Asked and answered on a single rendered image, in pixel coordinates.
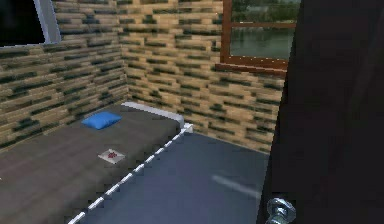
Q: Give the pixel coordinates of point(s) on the blue pillow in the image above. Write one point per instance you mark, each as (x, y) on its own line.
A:
(101, 119)

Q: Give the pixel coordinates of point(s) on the white book with red print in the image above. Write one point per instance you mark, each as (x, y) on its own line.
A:
(111, 155)

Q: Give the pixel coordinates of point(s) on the brown framed window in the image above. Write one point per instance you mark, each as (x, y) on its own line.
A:
(260, 33)

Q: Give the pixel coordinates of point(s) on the silver door knob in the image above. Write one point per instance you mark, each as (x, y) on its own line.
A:
(280, 210)

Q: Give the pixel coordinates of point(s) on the dark brown room door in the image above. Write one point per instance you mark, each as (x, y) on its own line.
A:
(333, 116)

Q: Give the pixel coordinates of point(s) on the grey framed window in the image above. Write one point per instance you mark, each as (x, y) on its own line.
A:
(23, 20)

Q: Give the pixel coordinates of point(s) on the brown bed with white frame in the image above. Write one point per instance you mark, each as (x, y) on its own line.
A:
(66, 166)

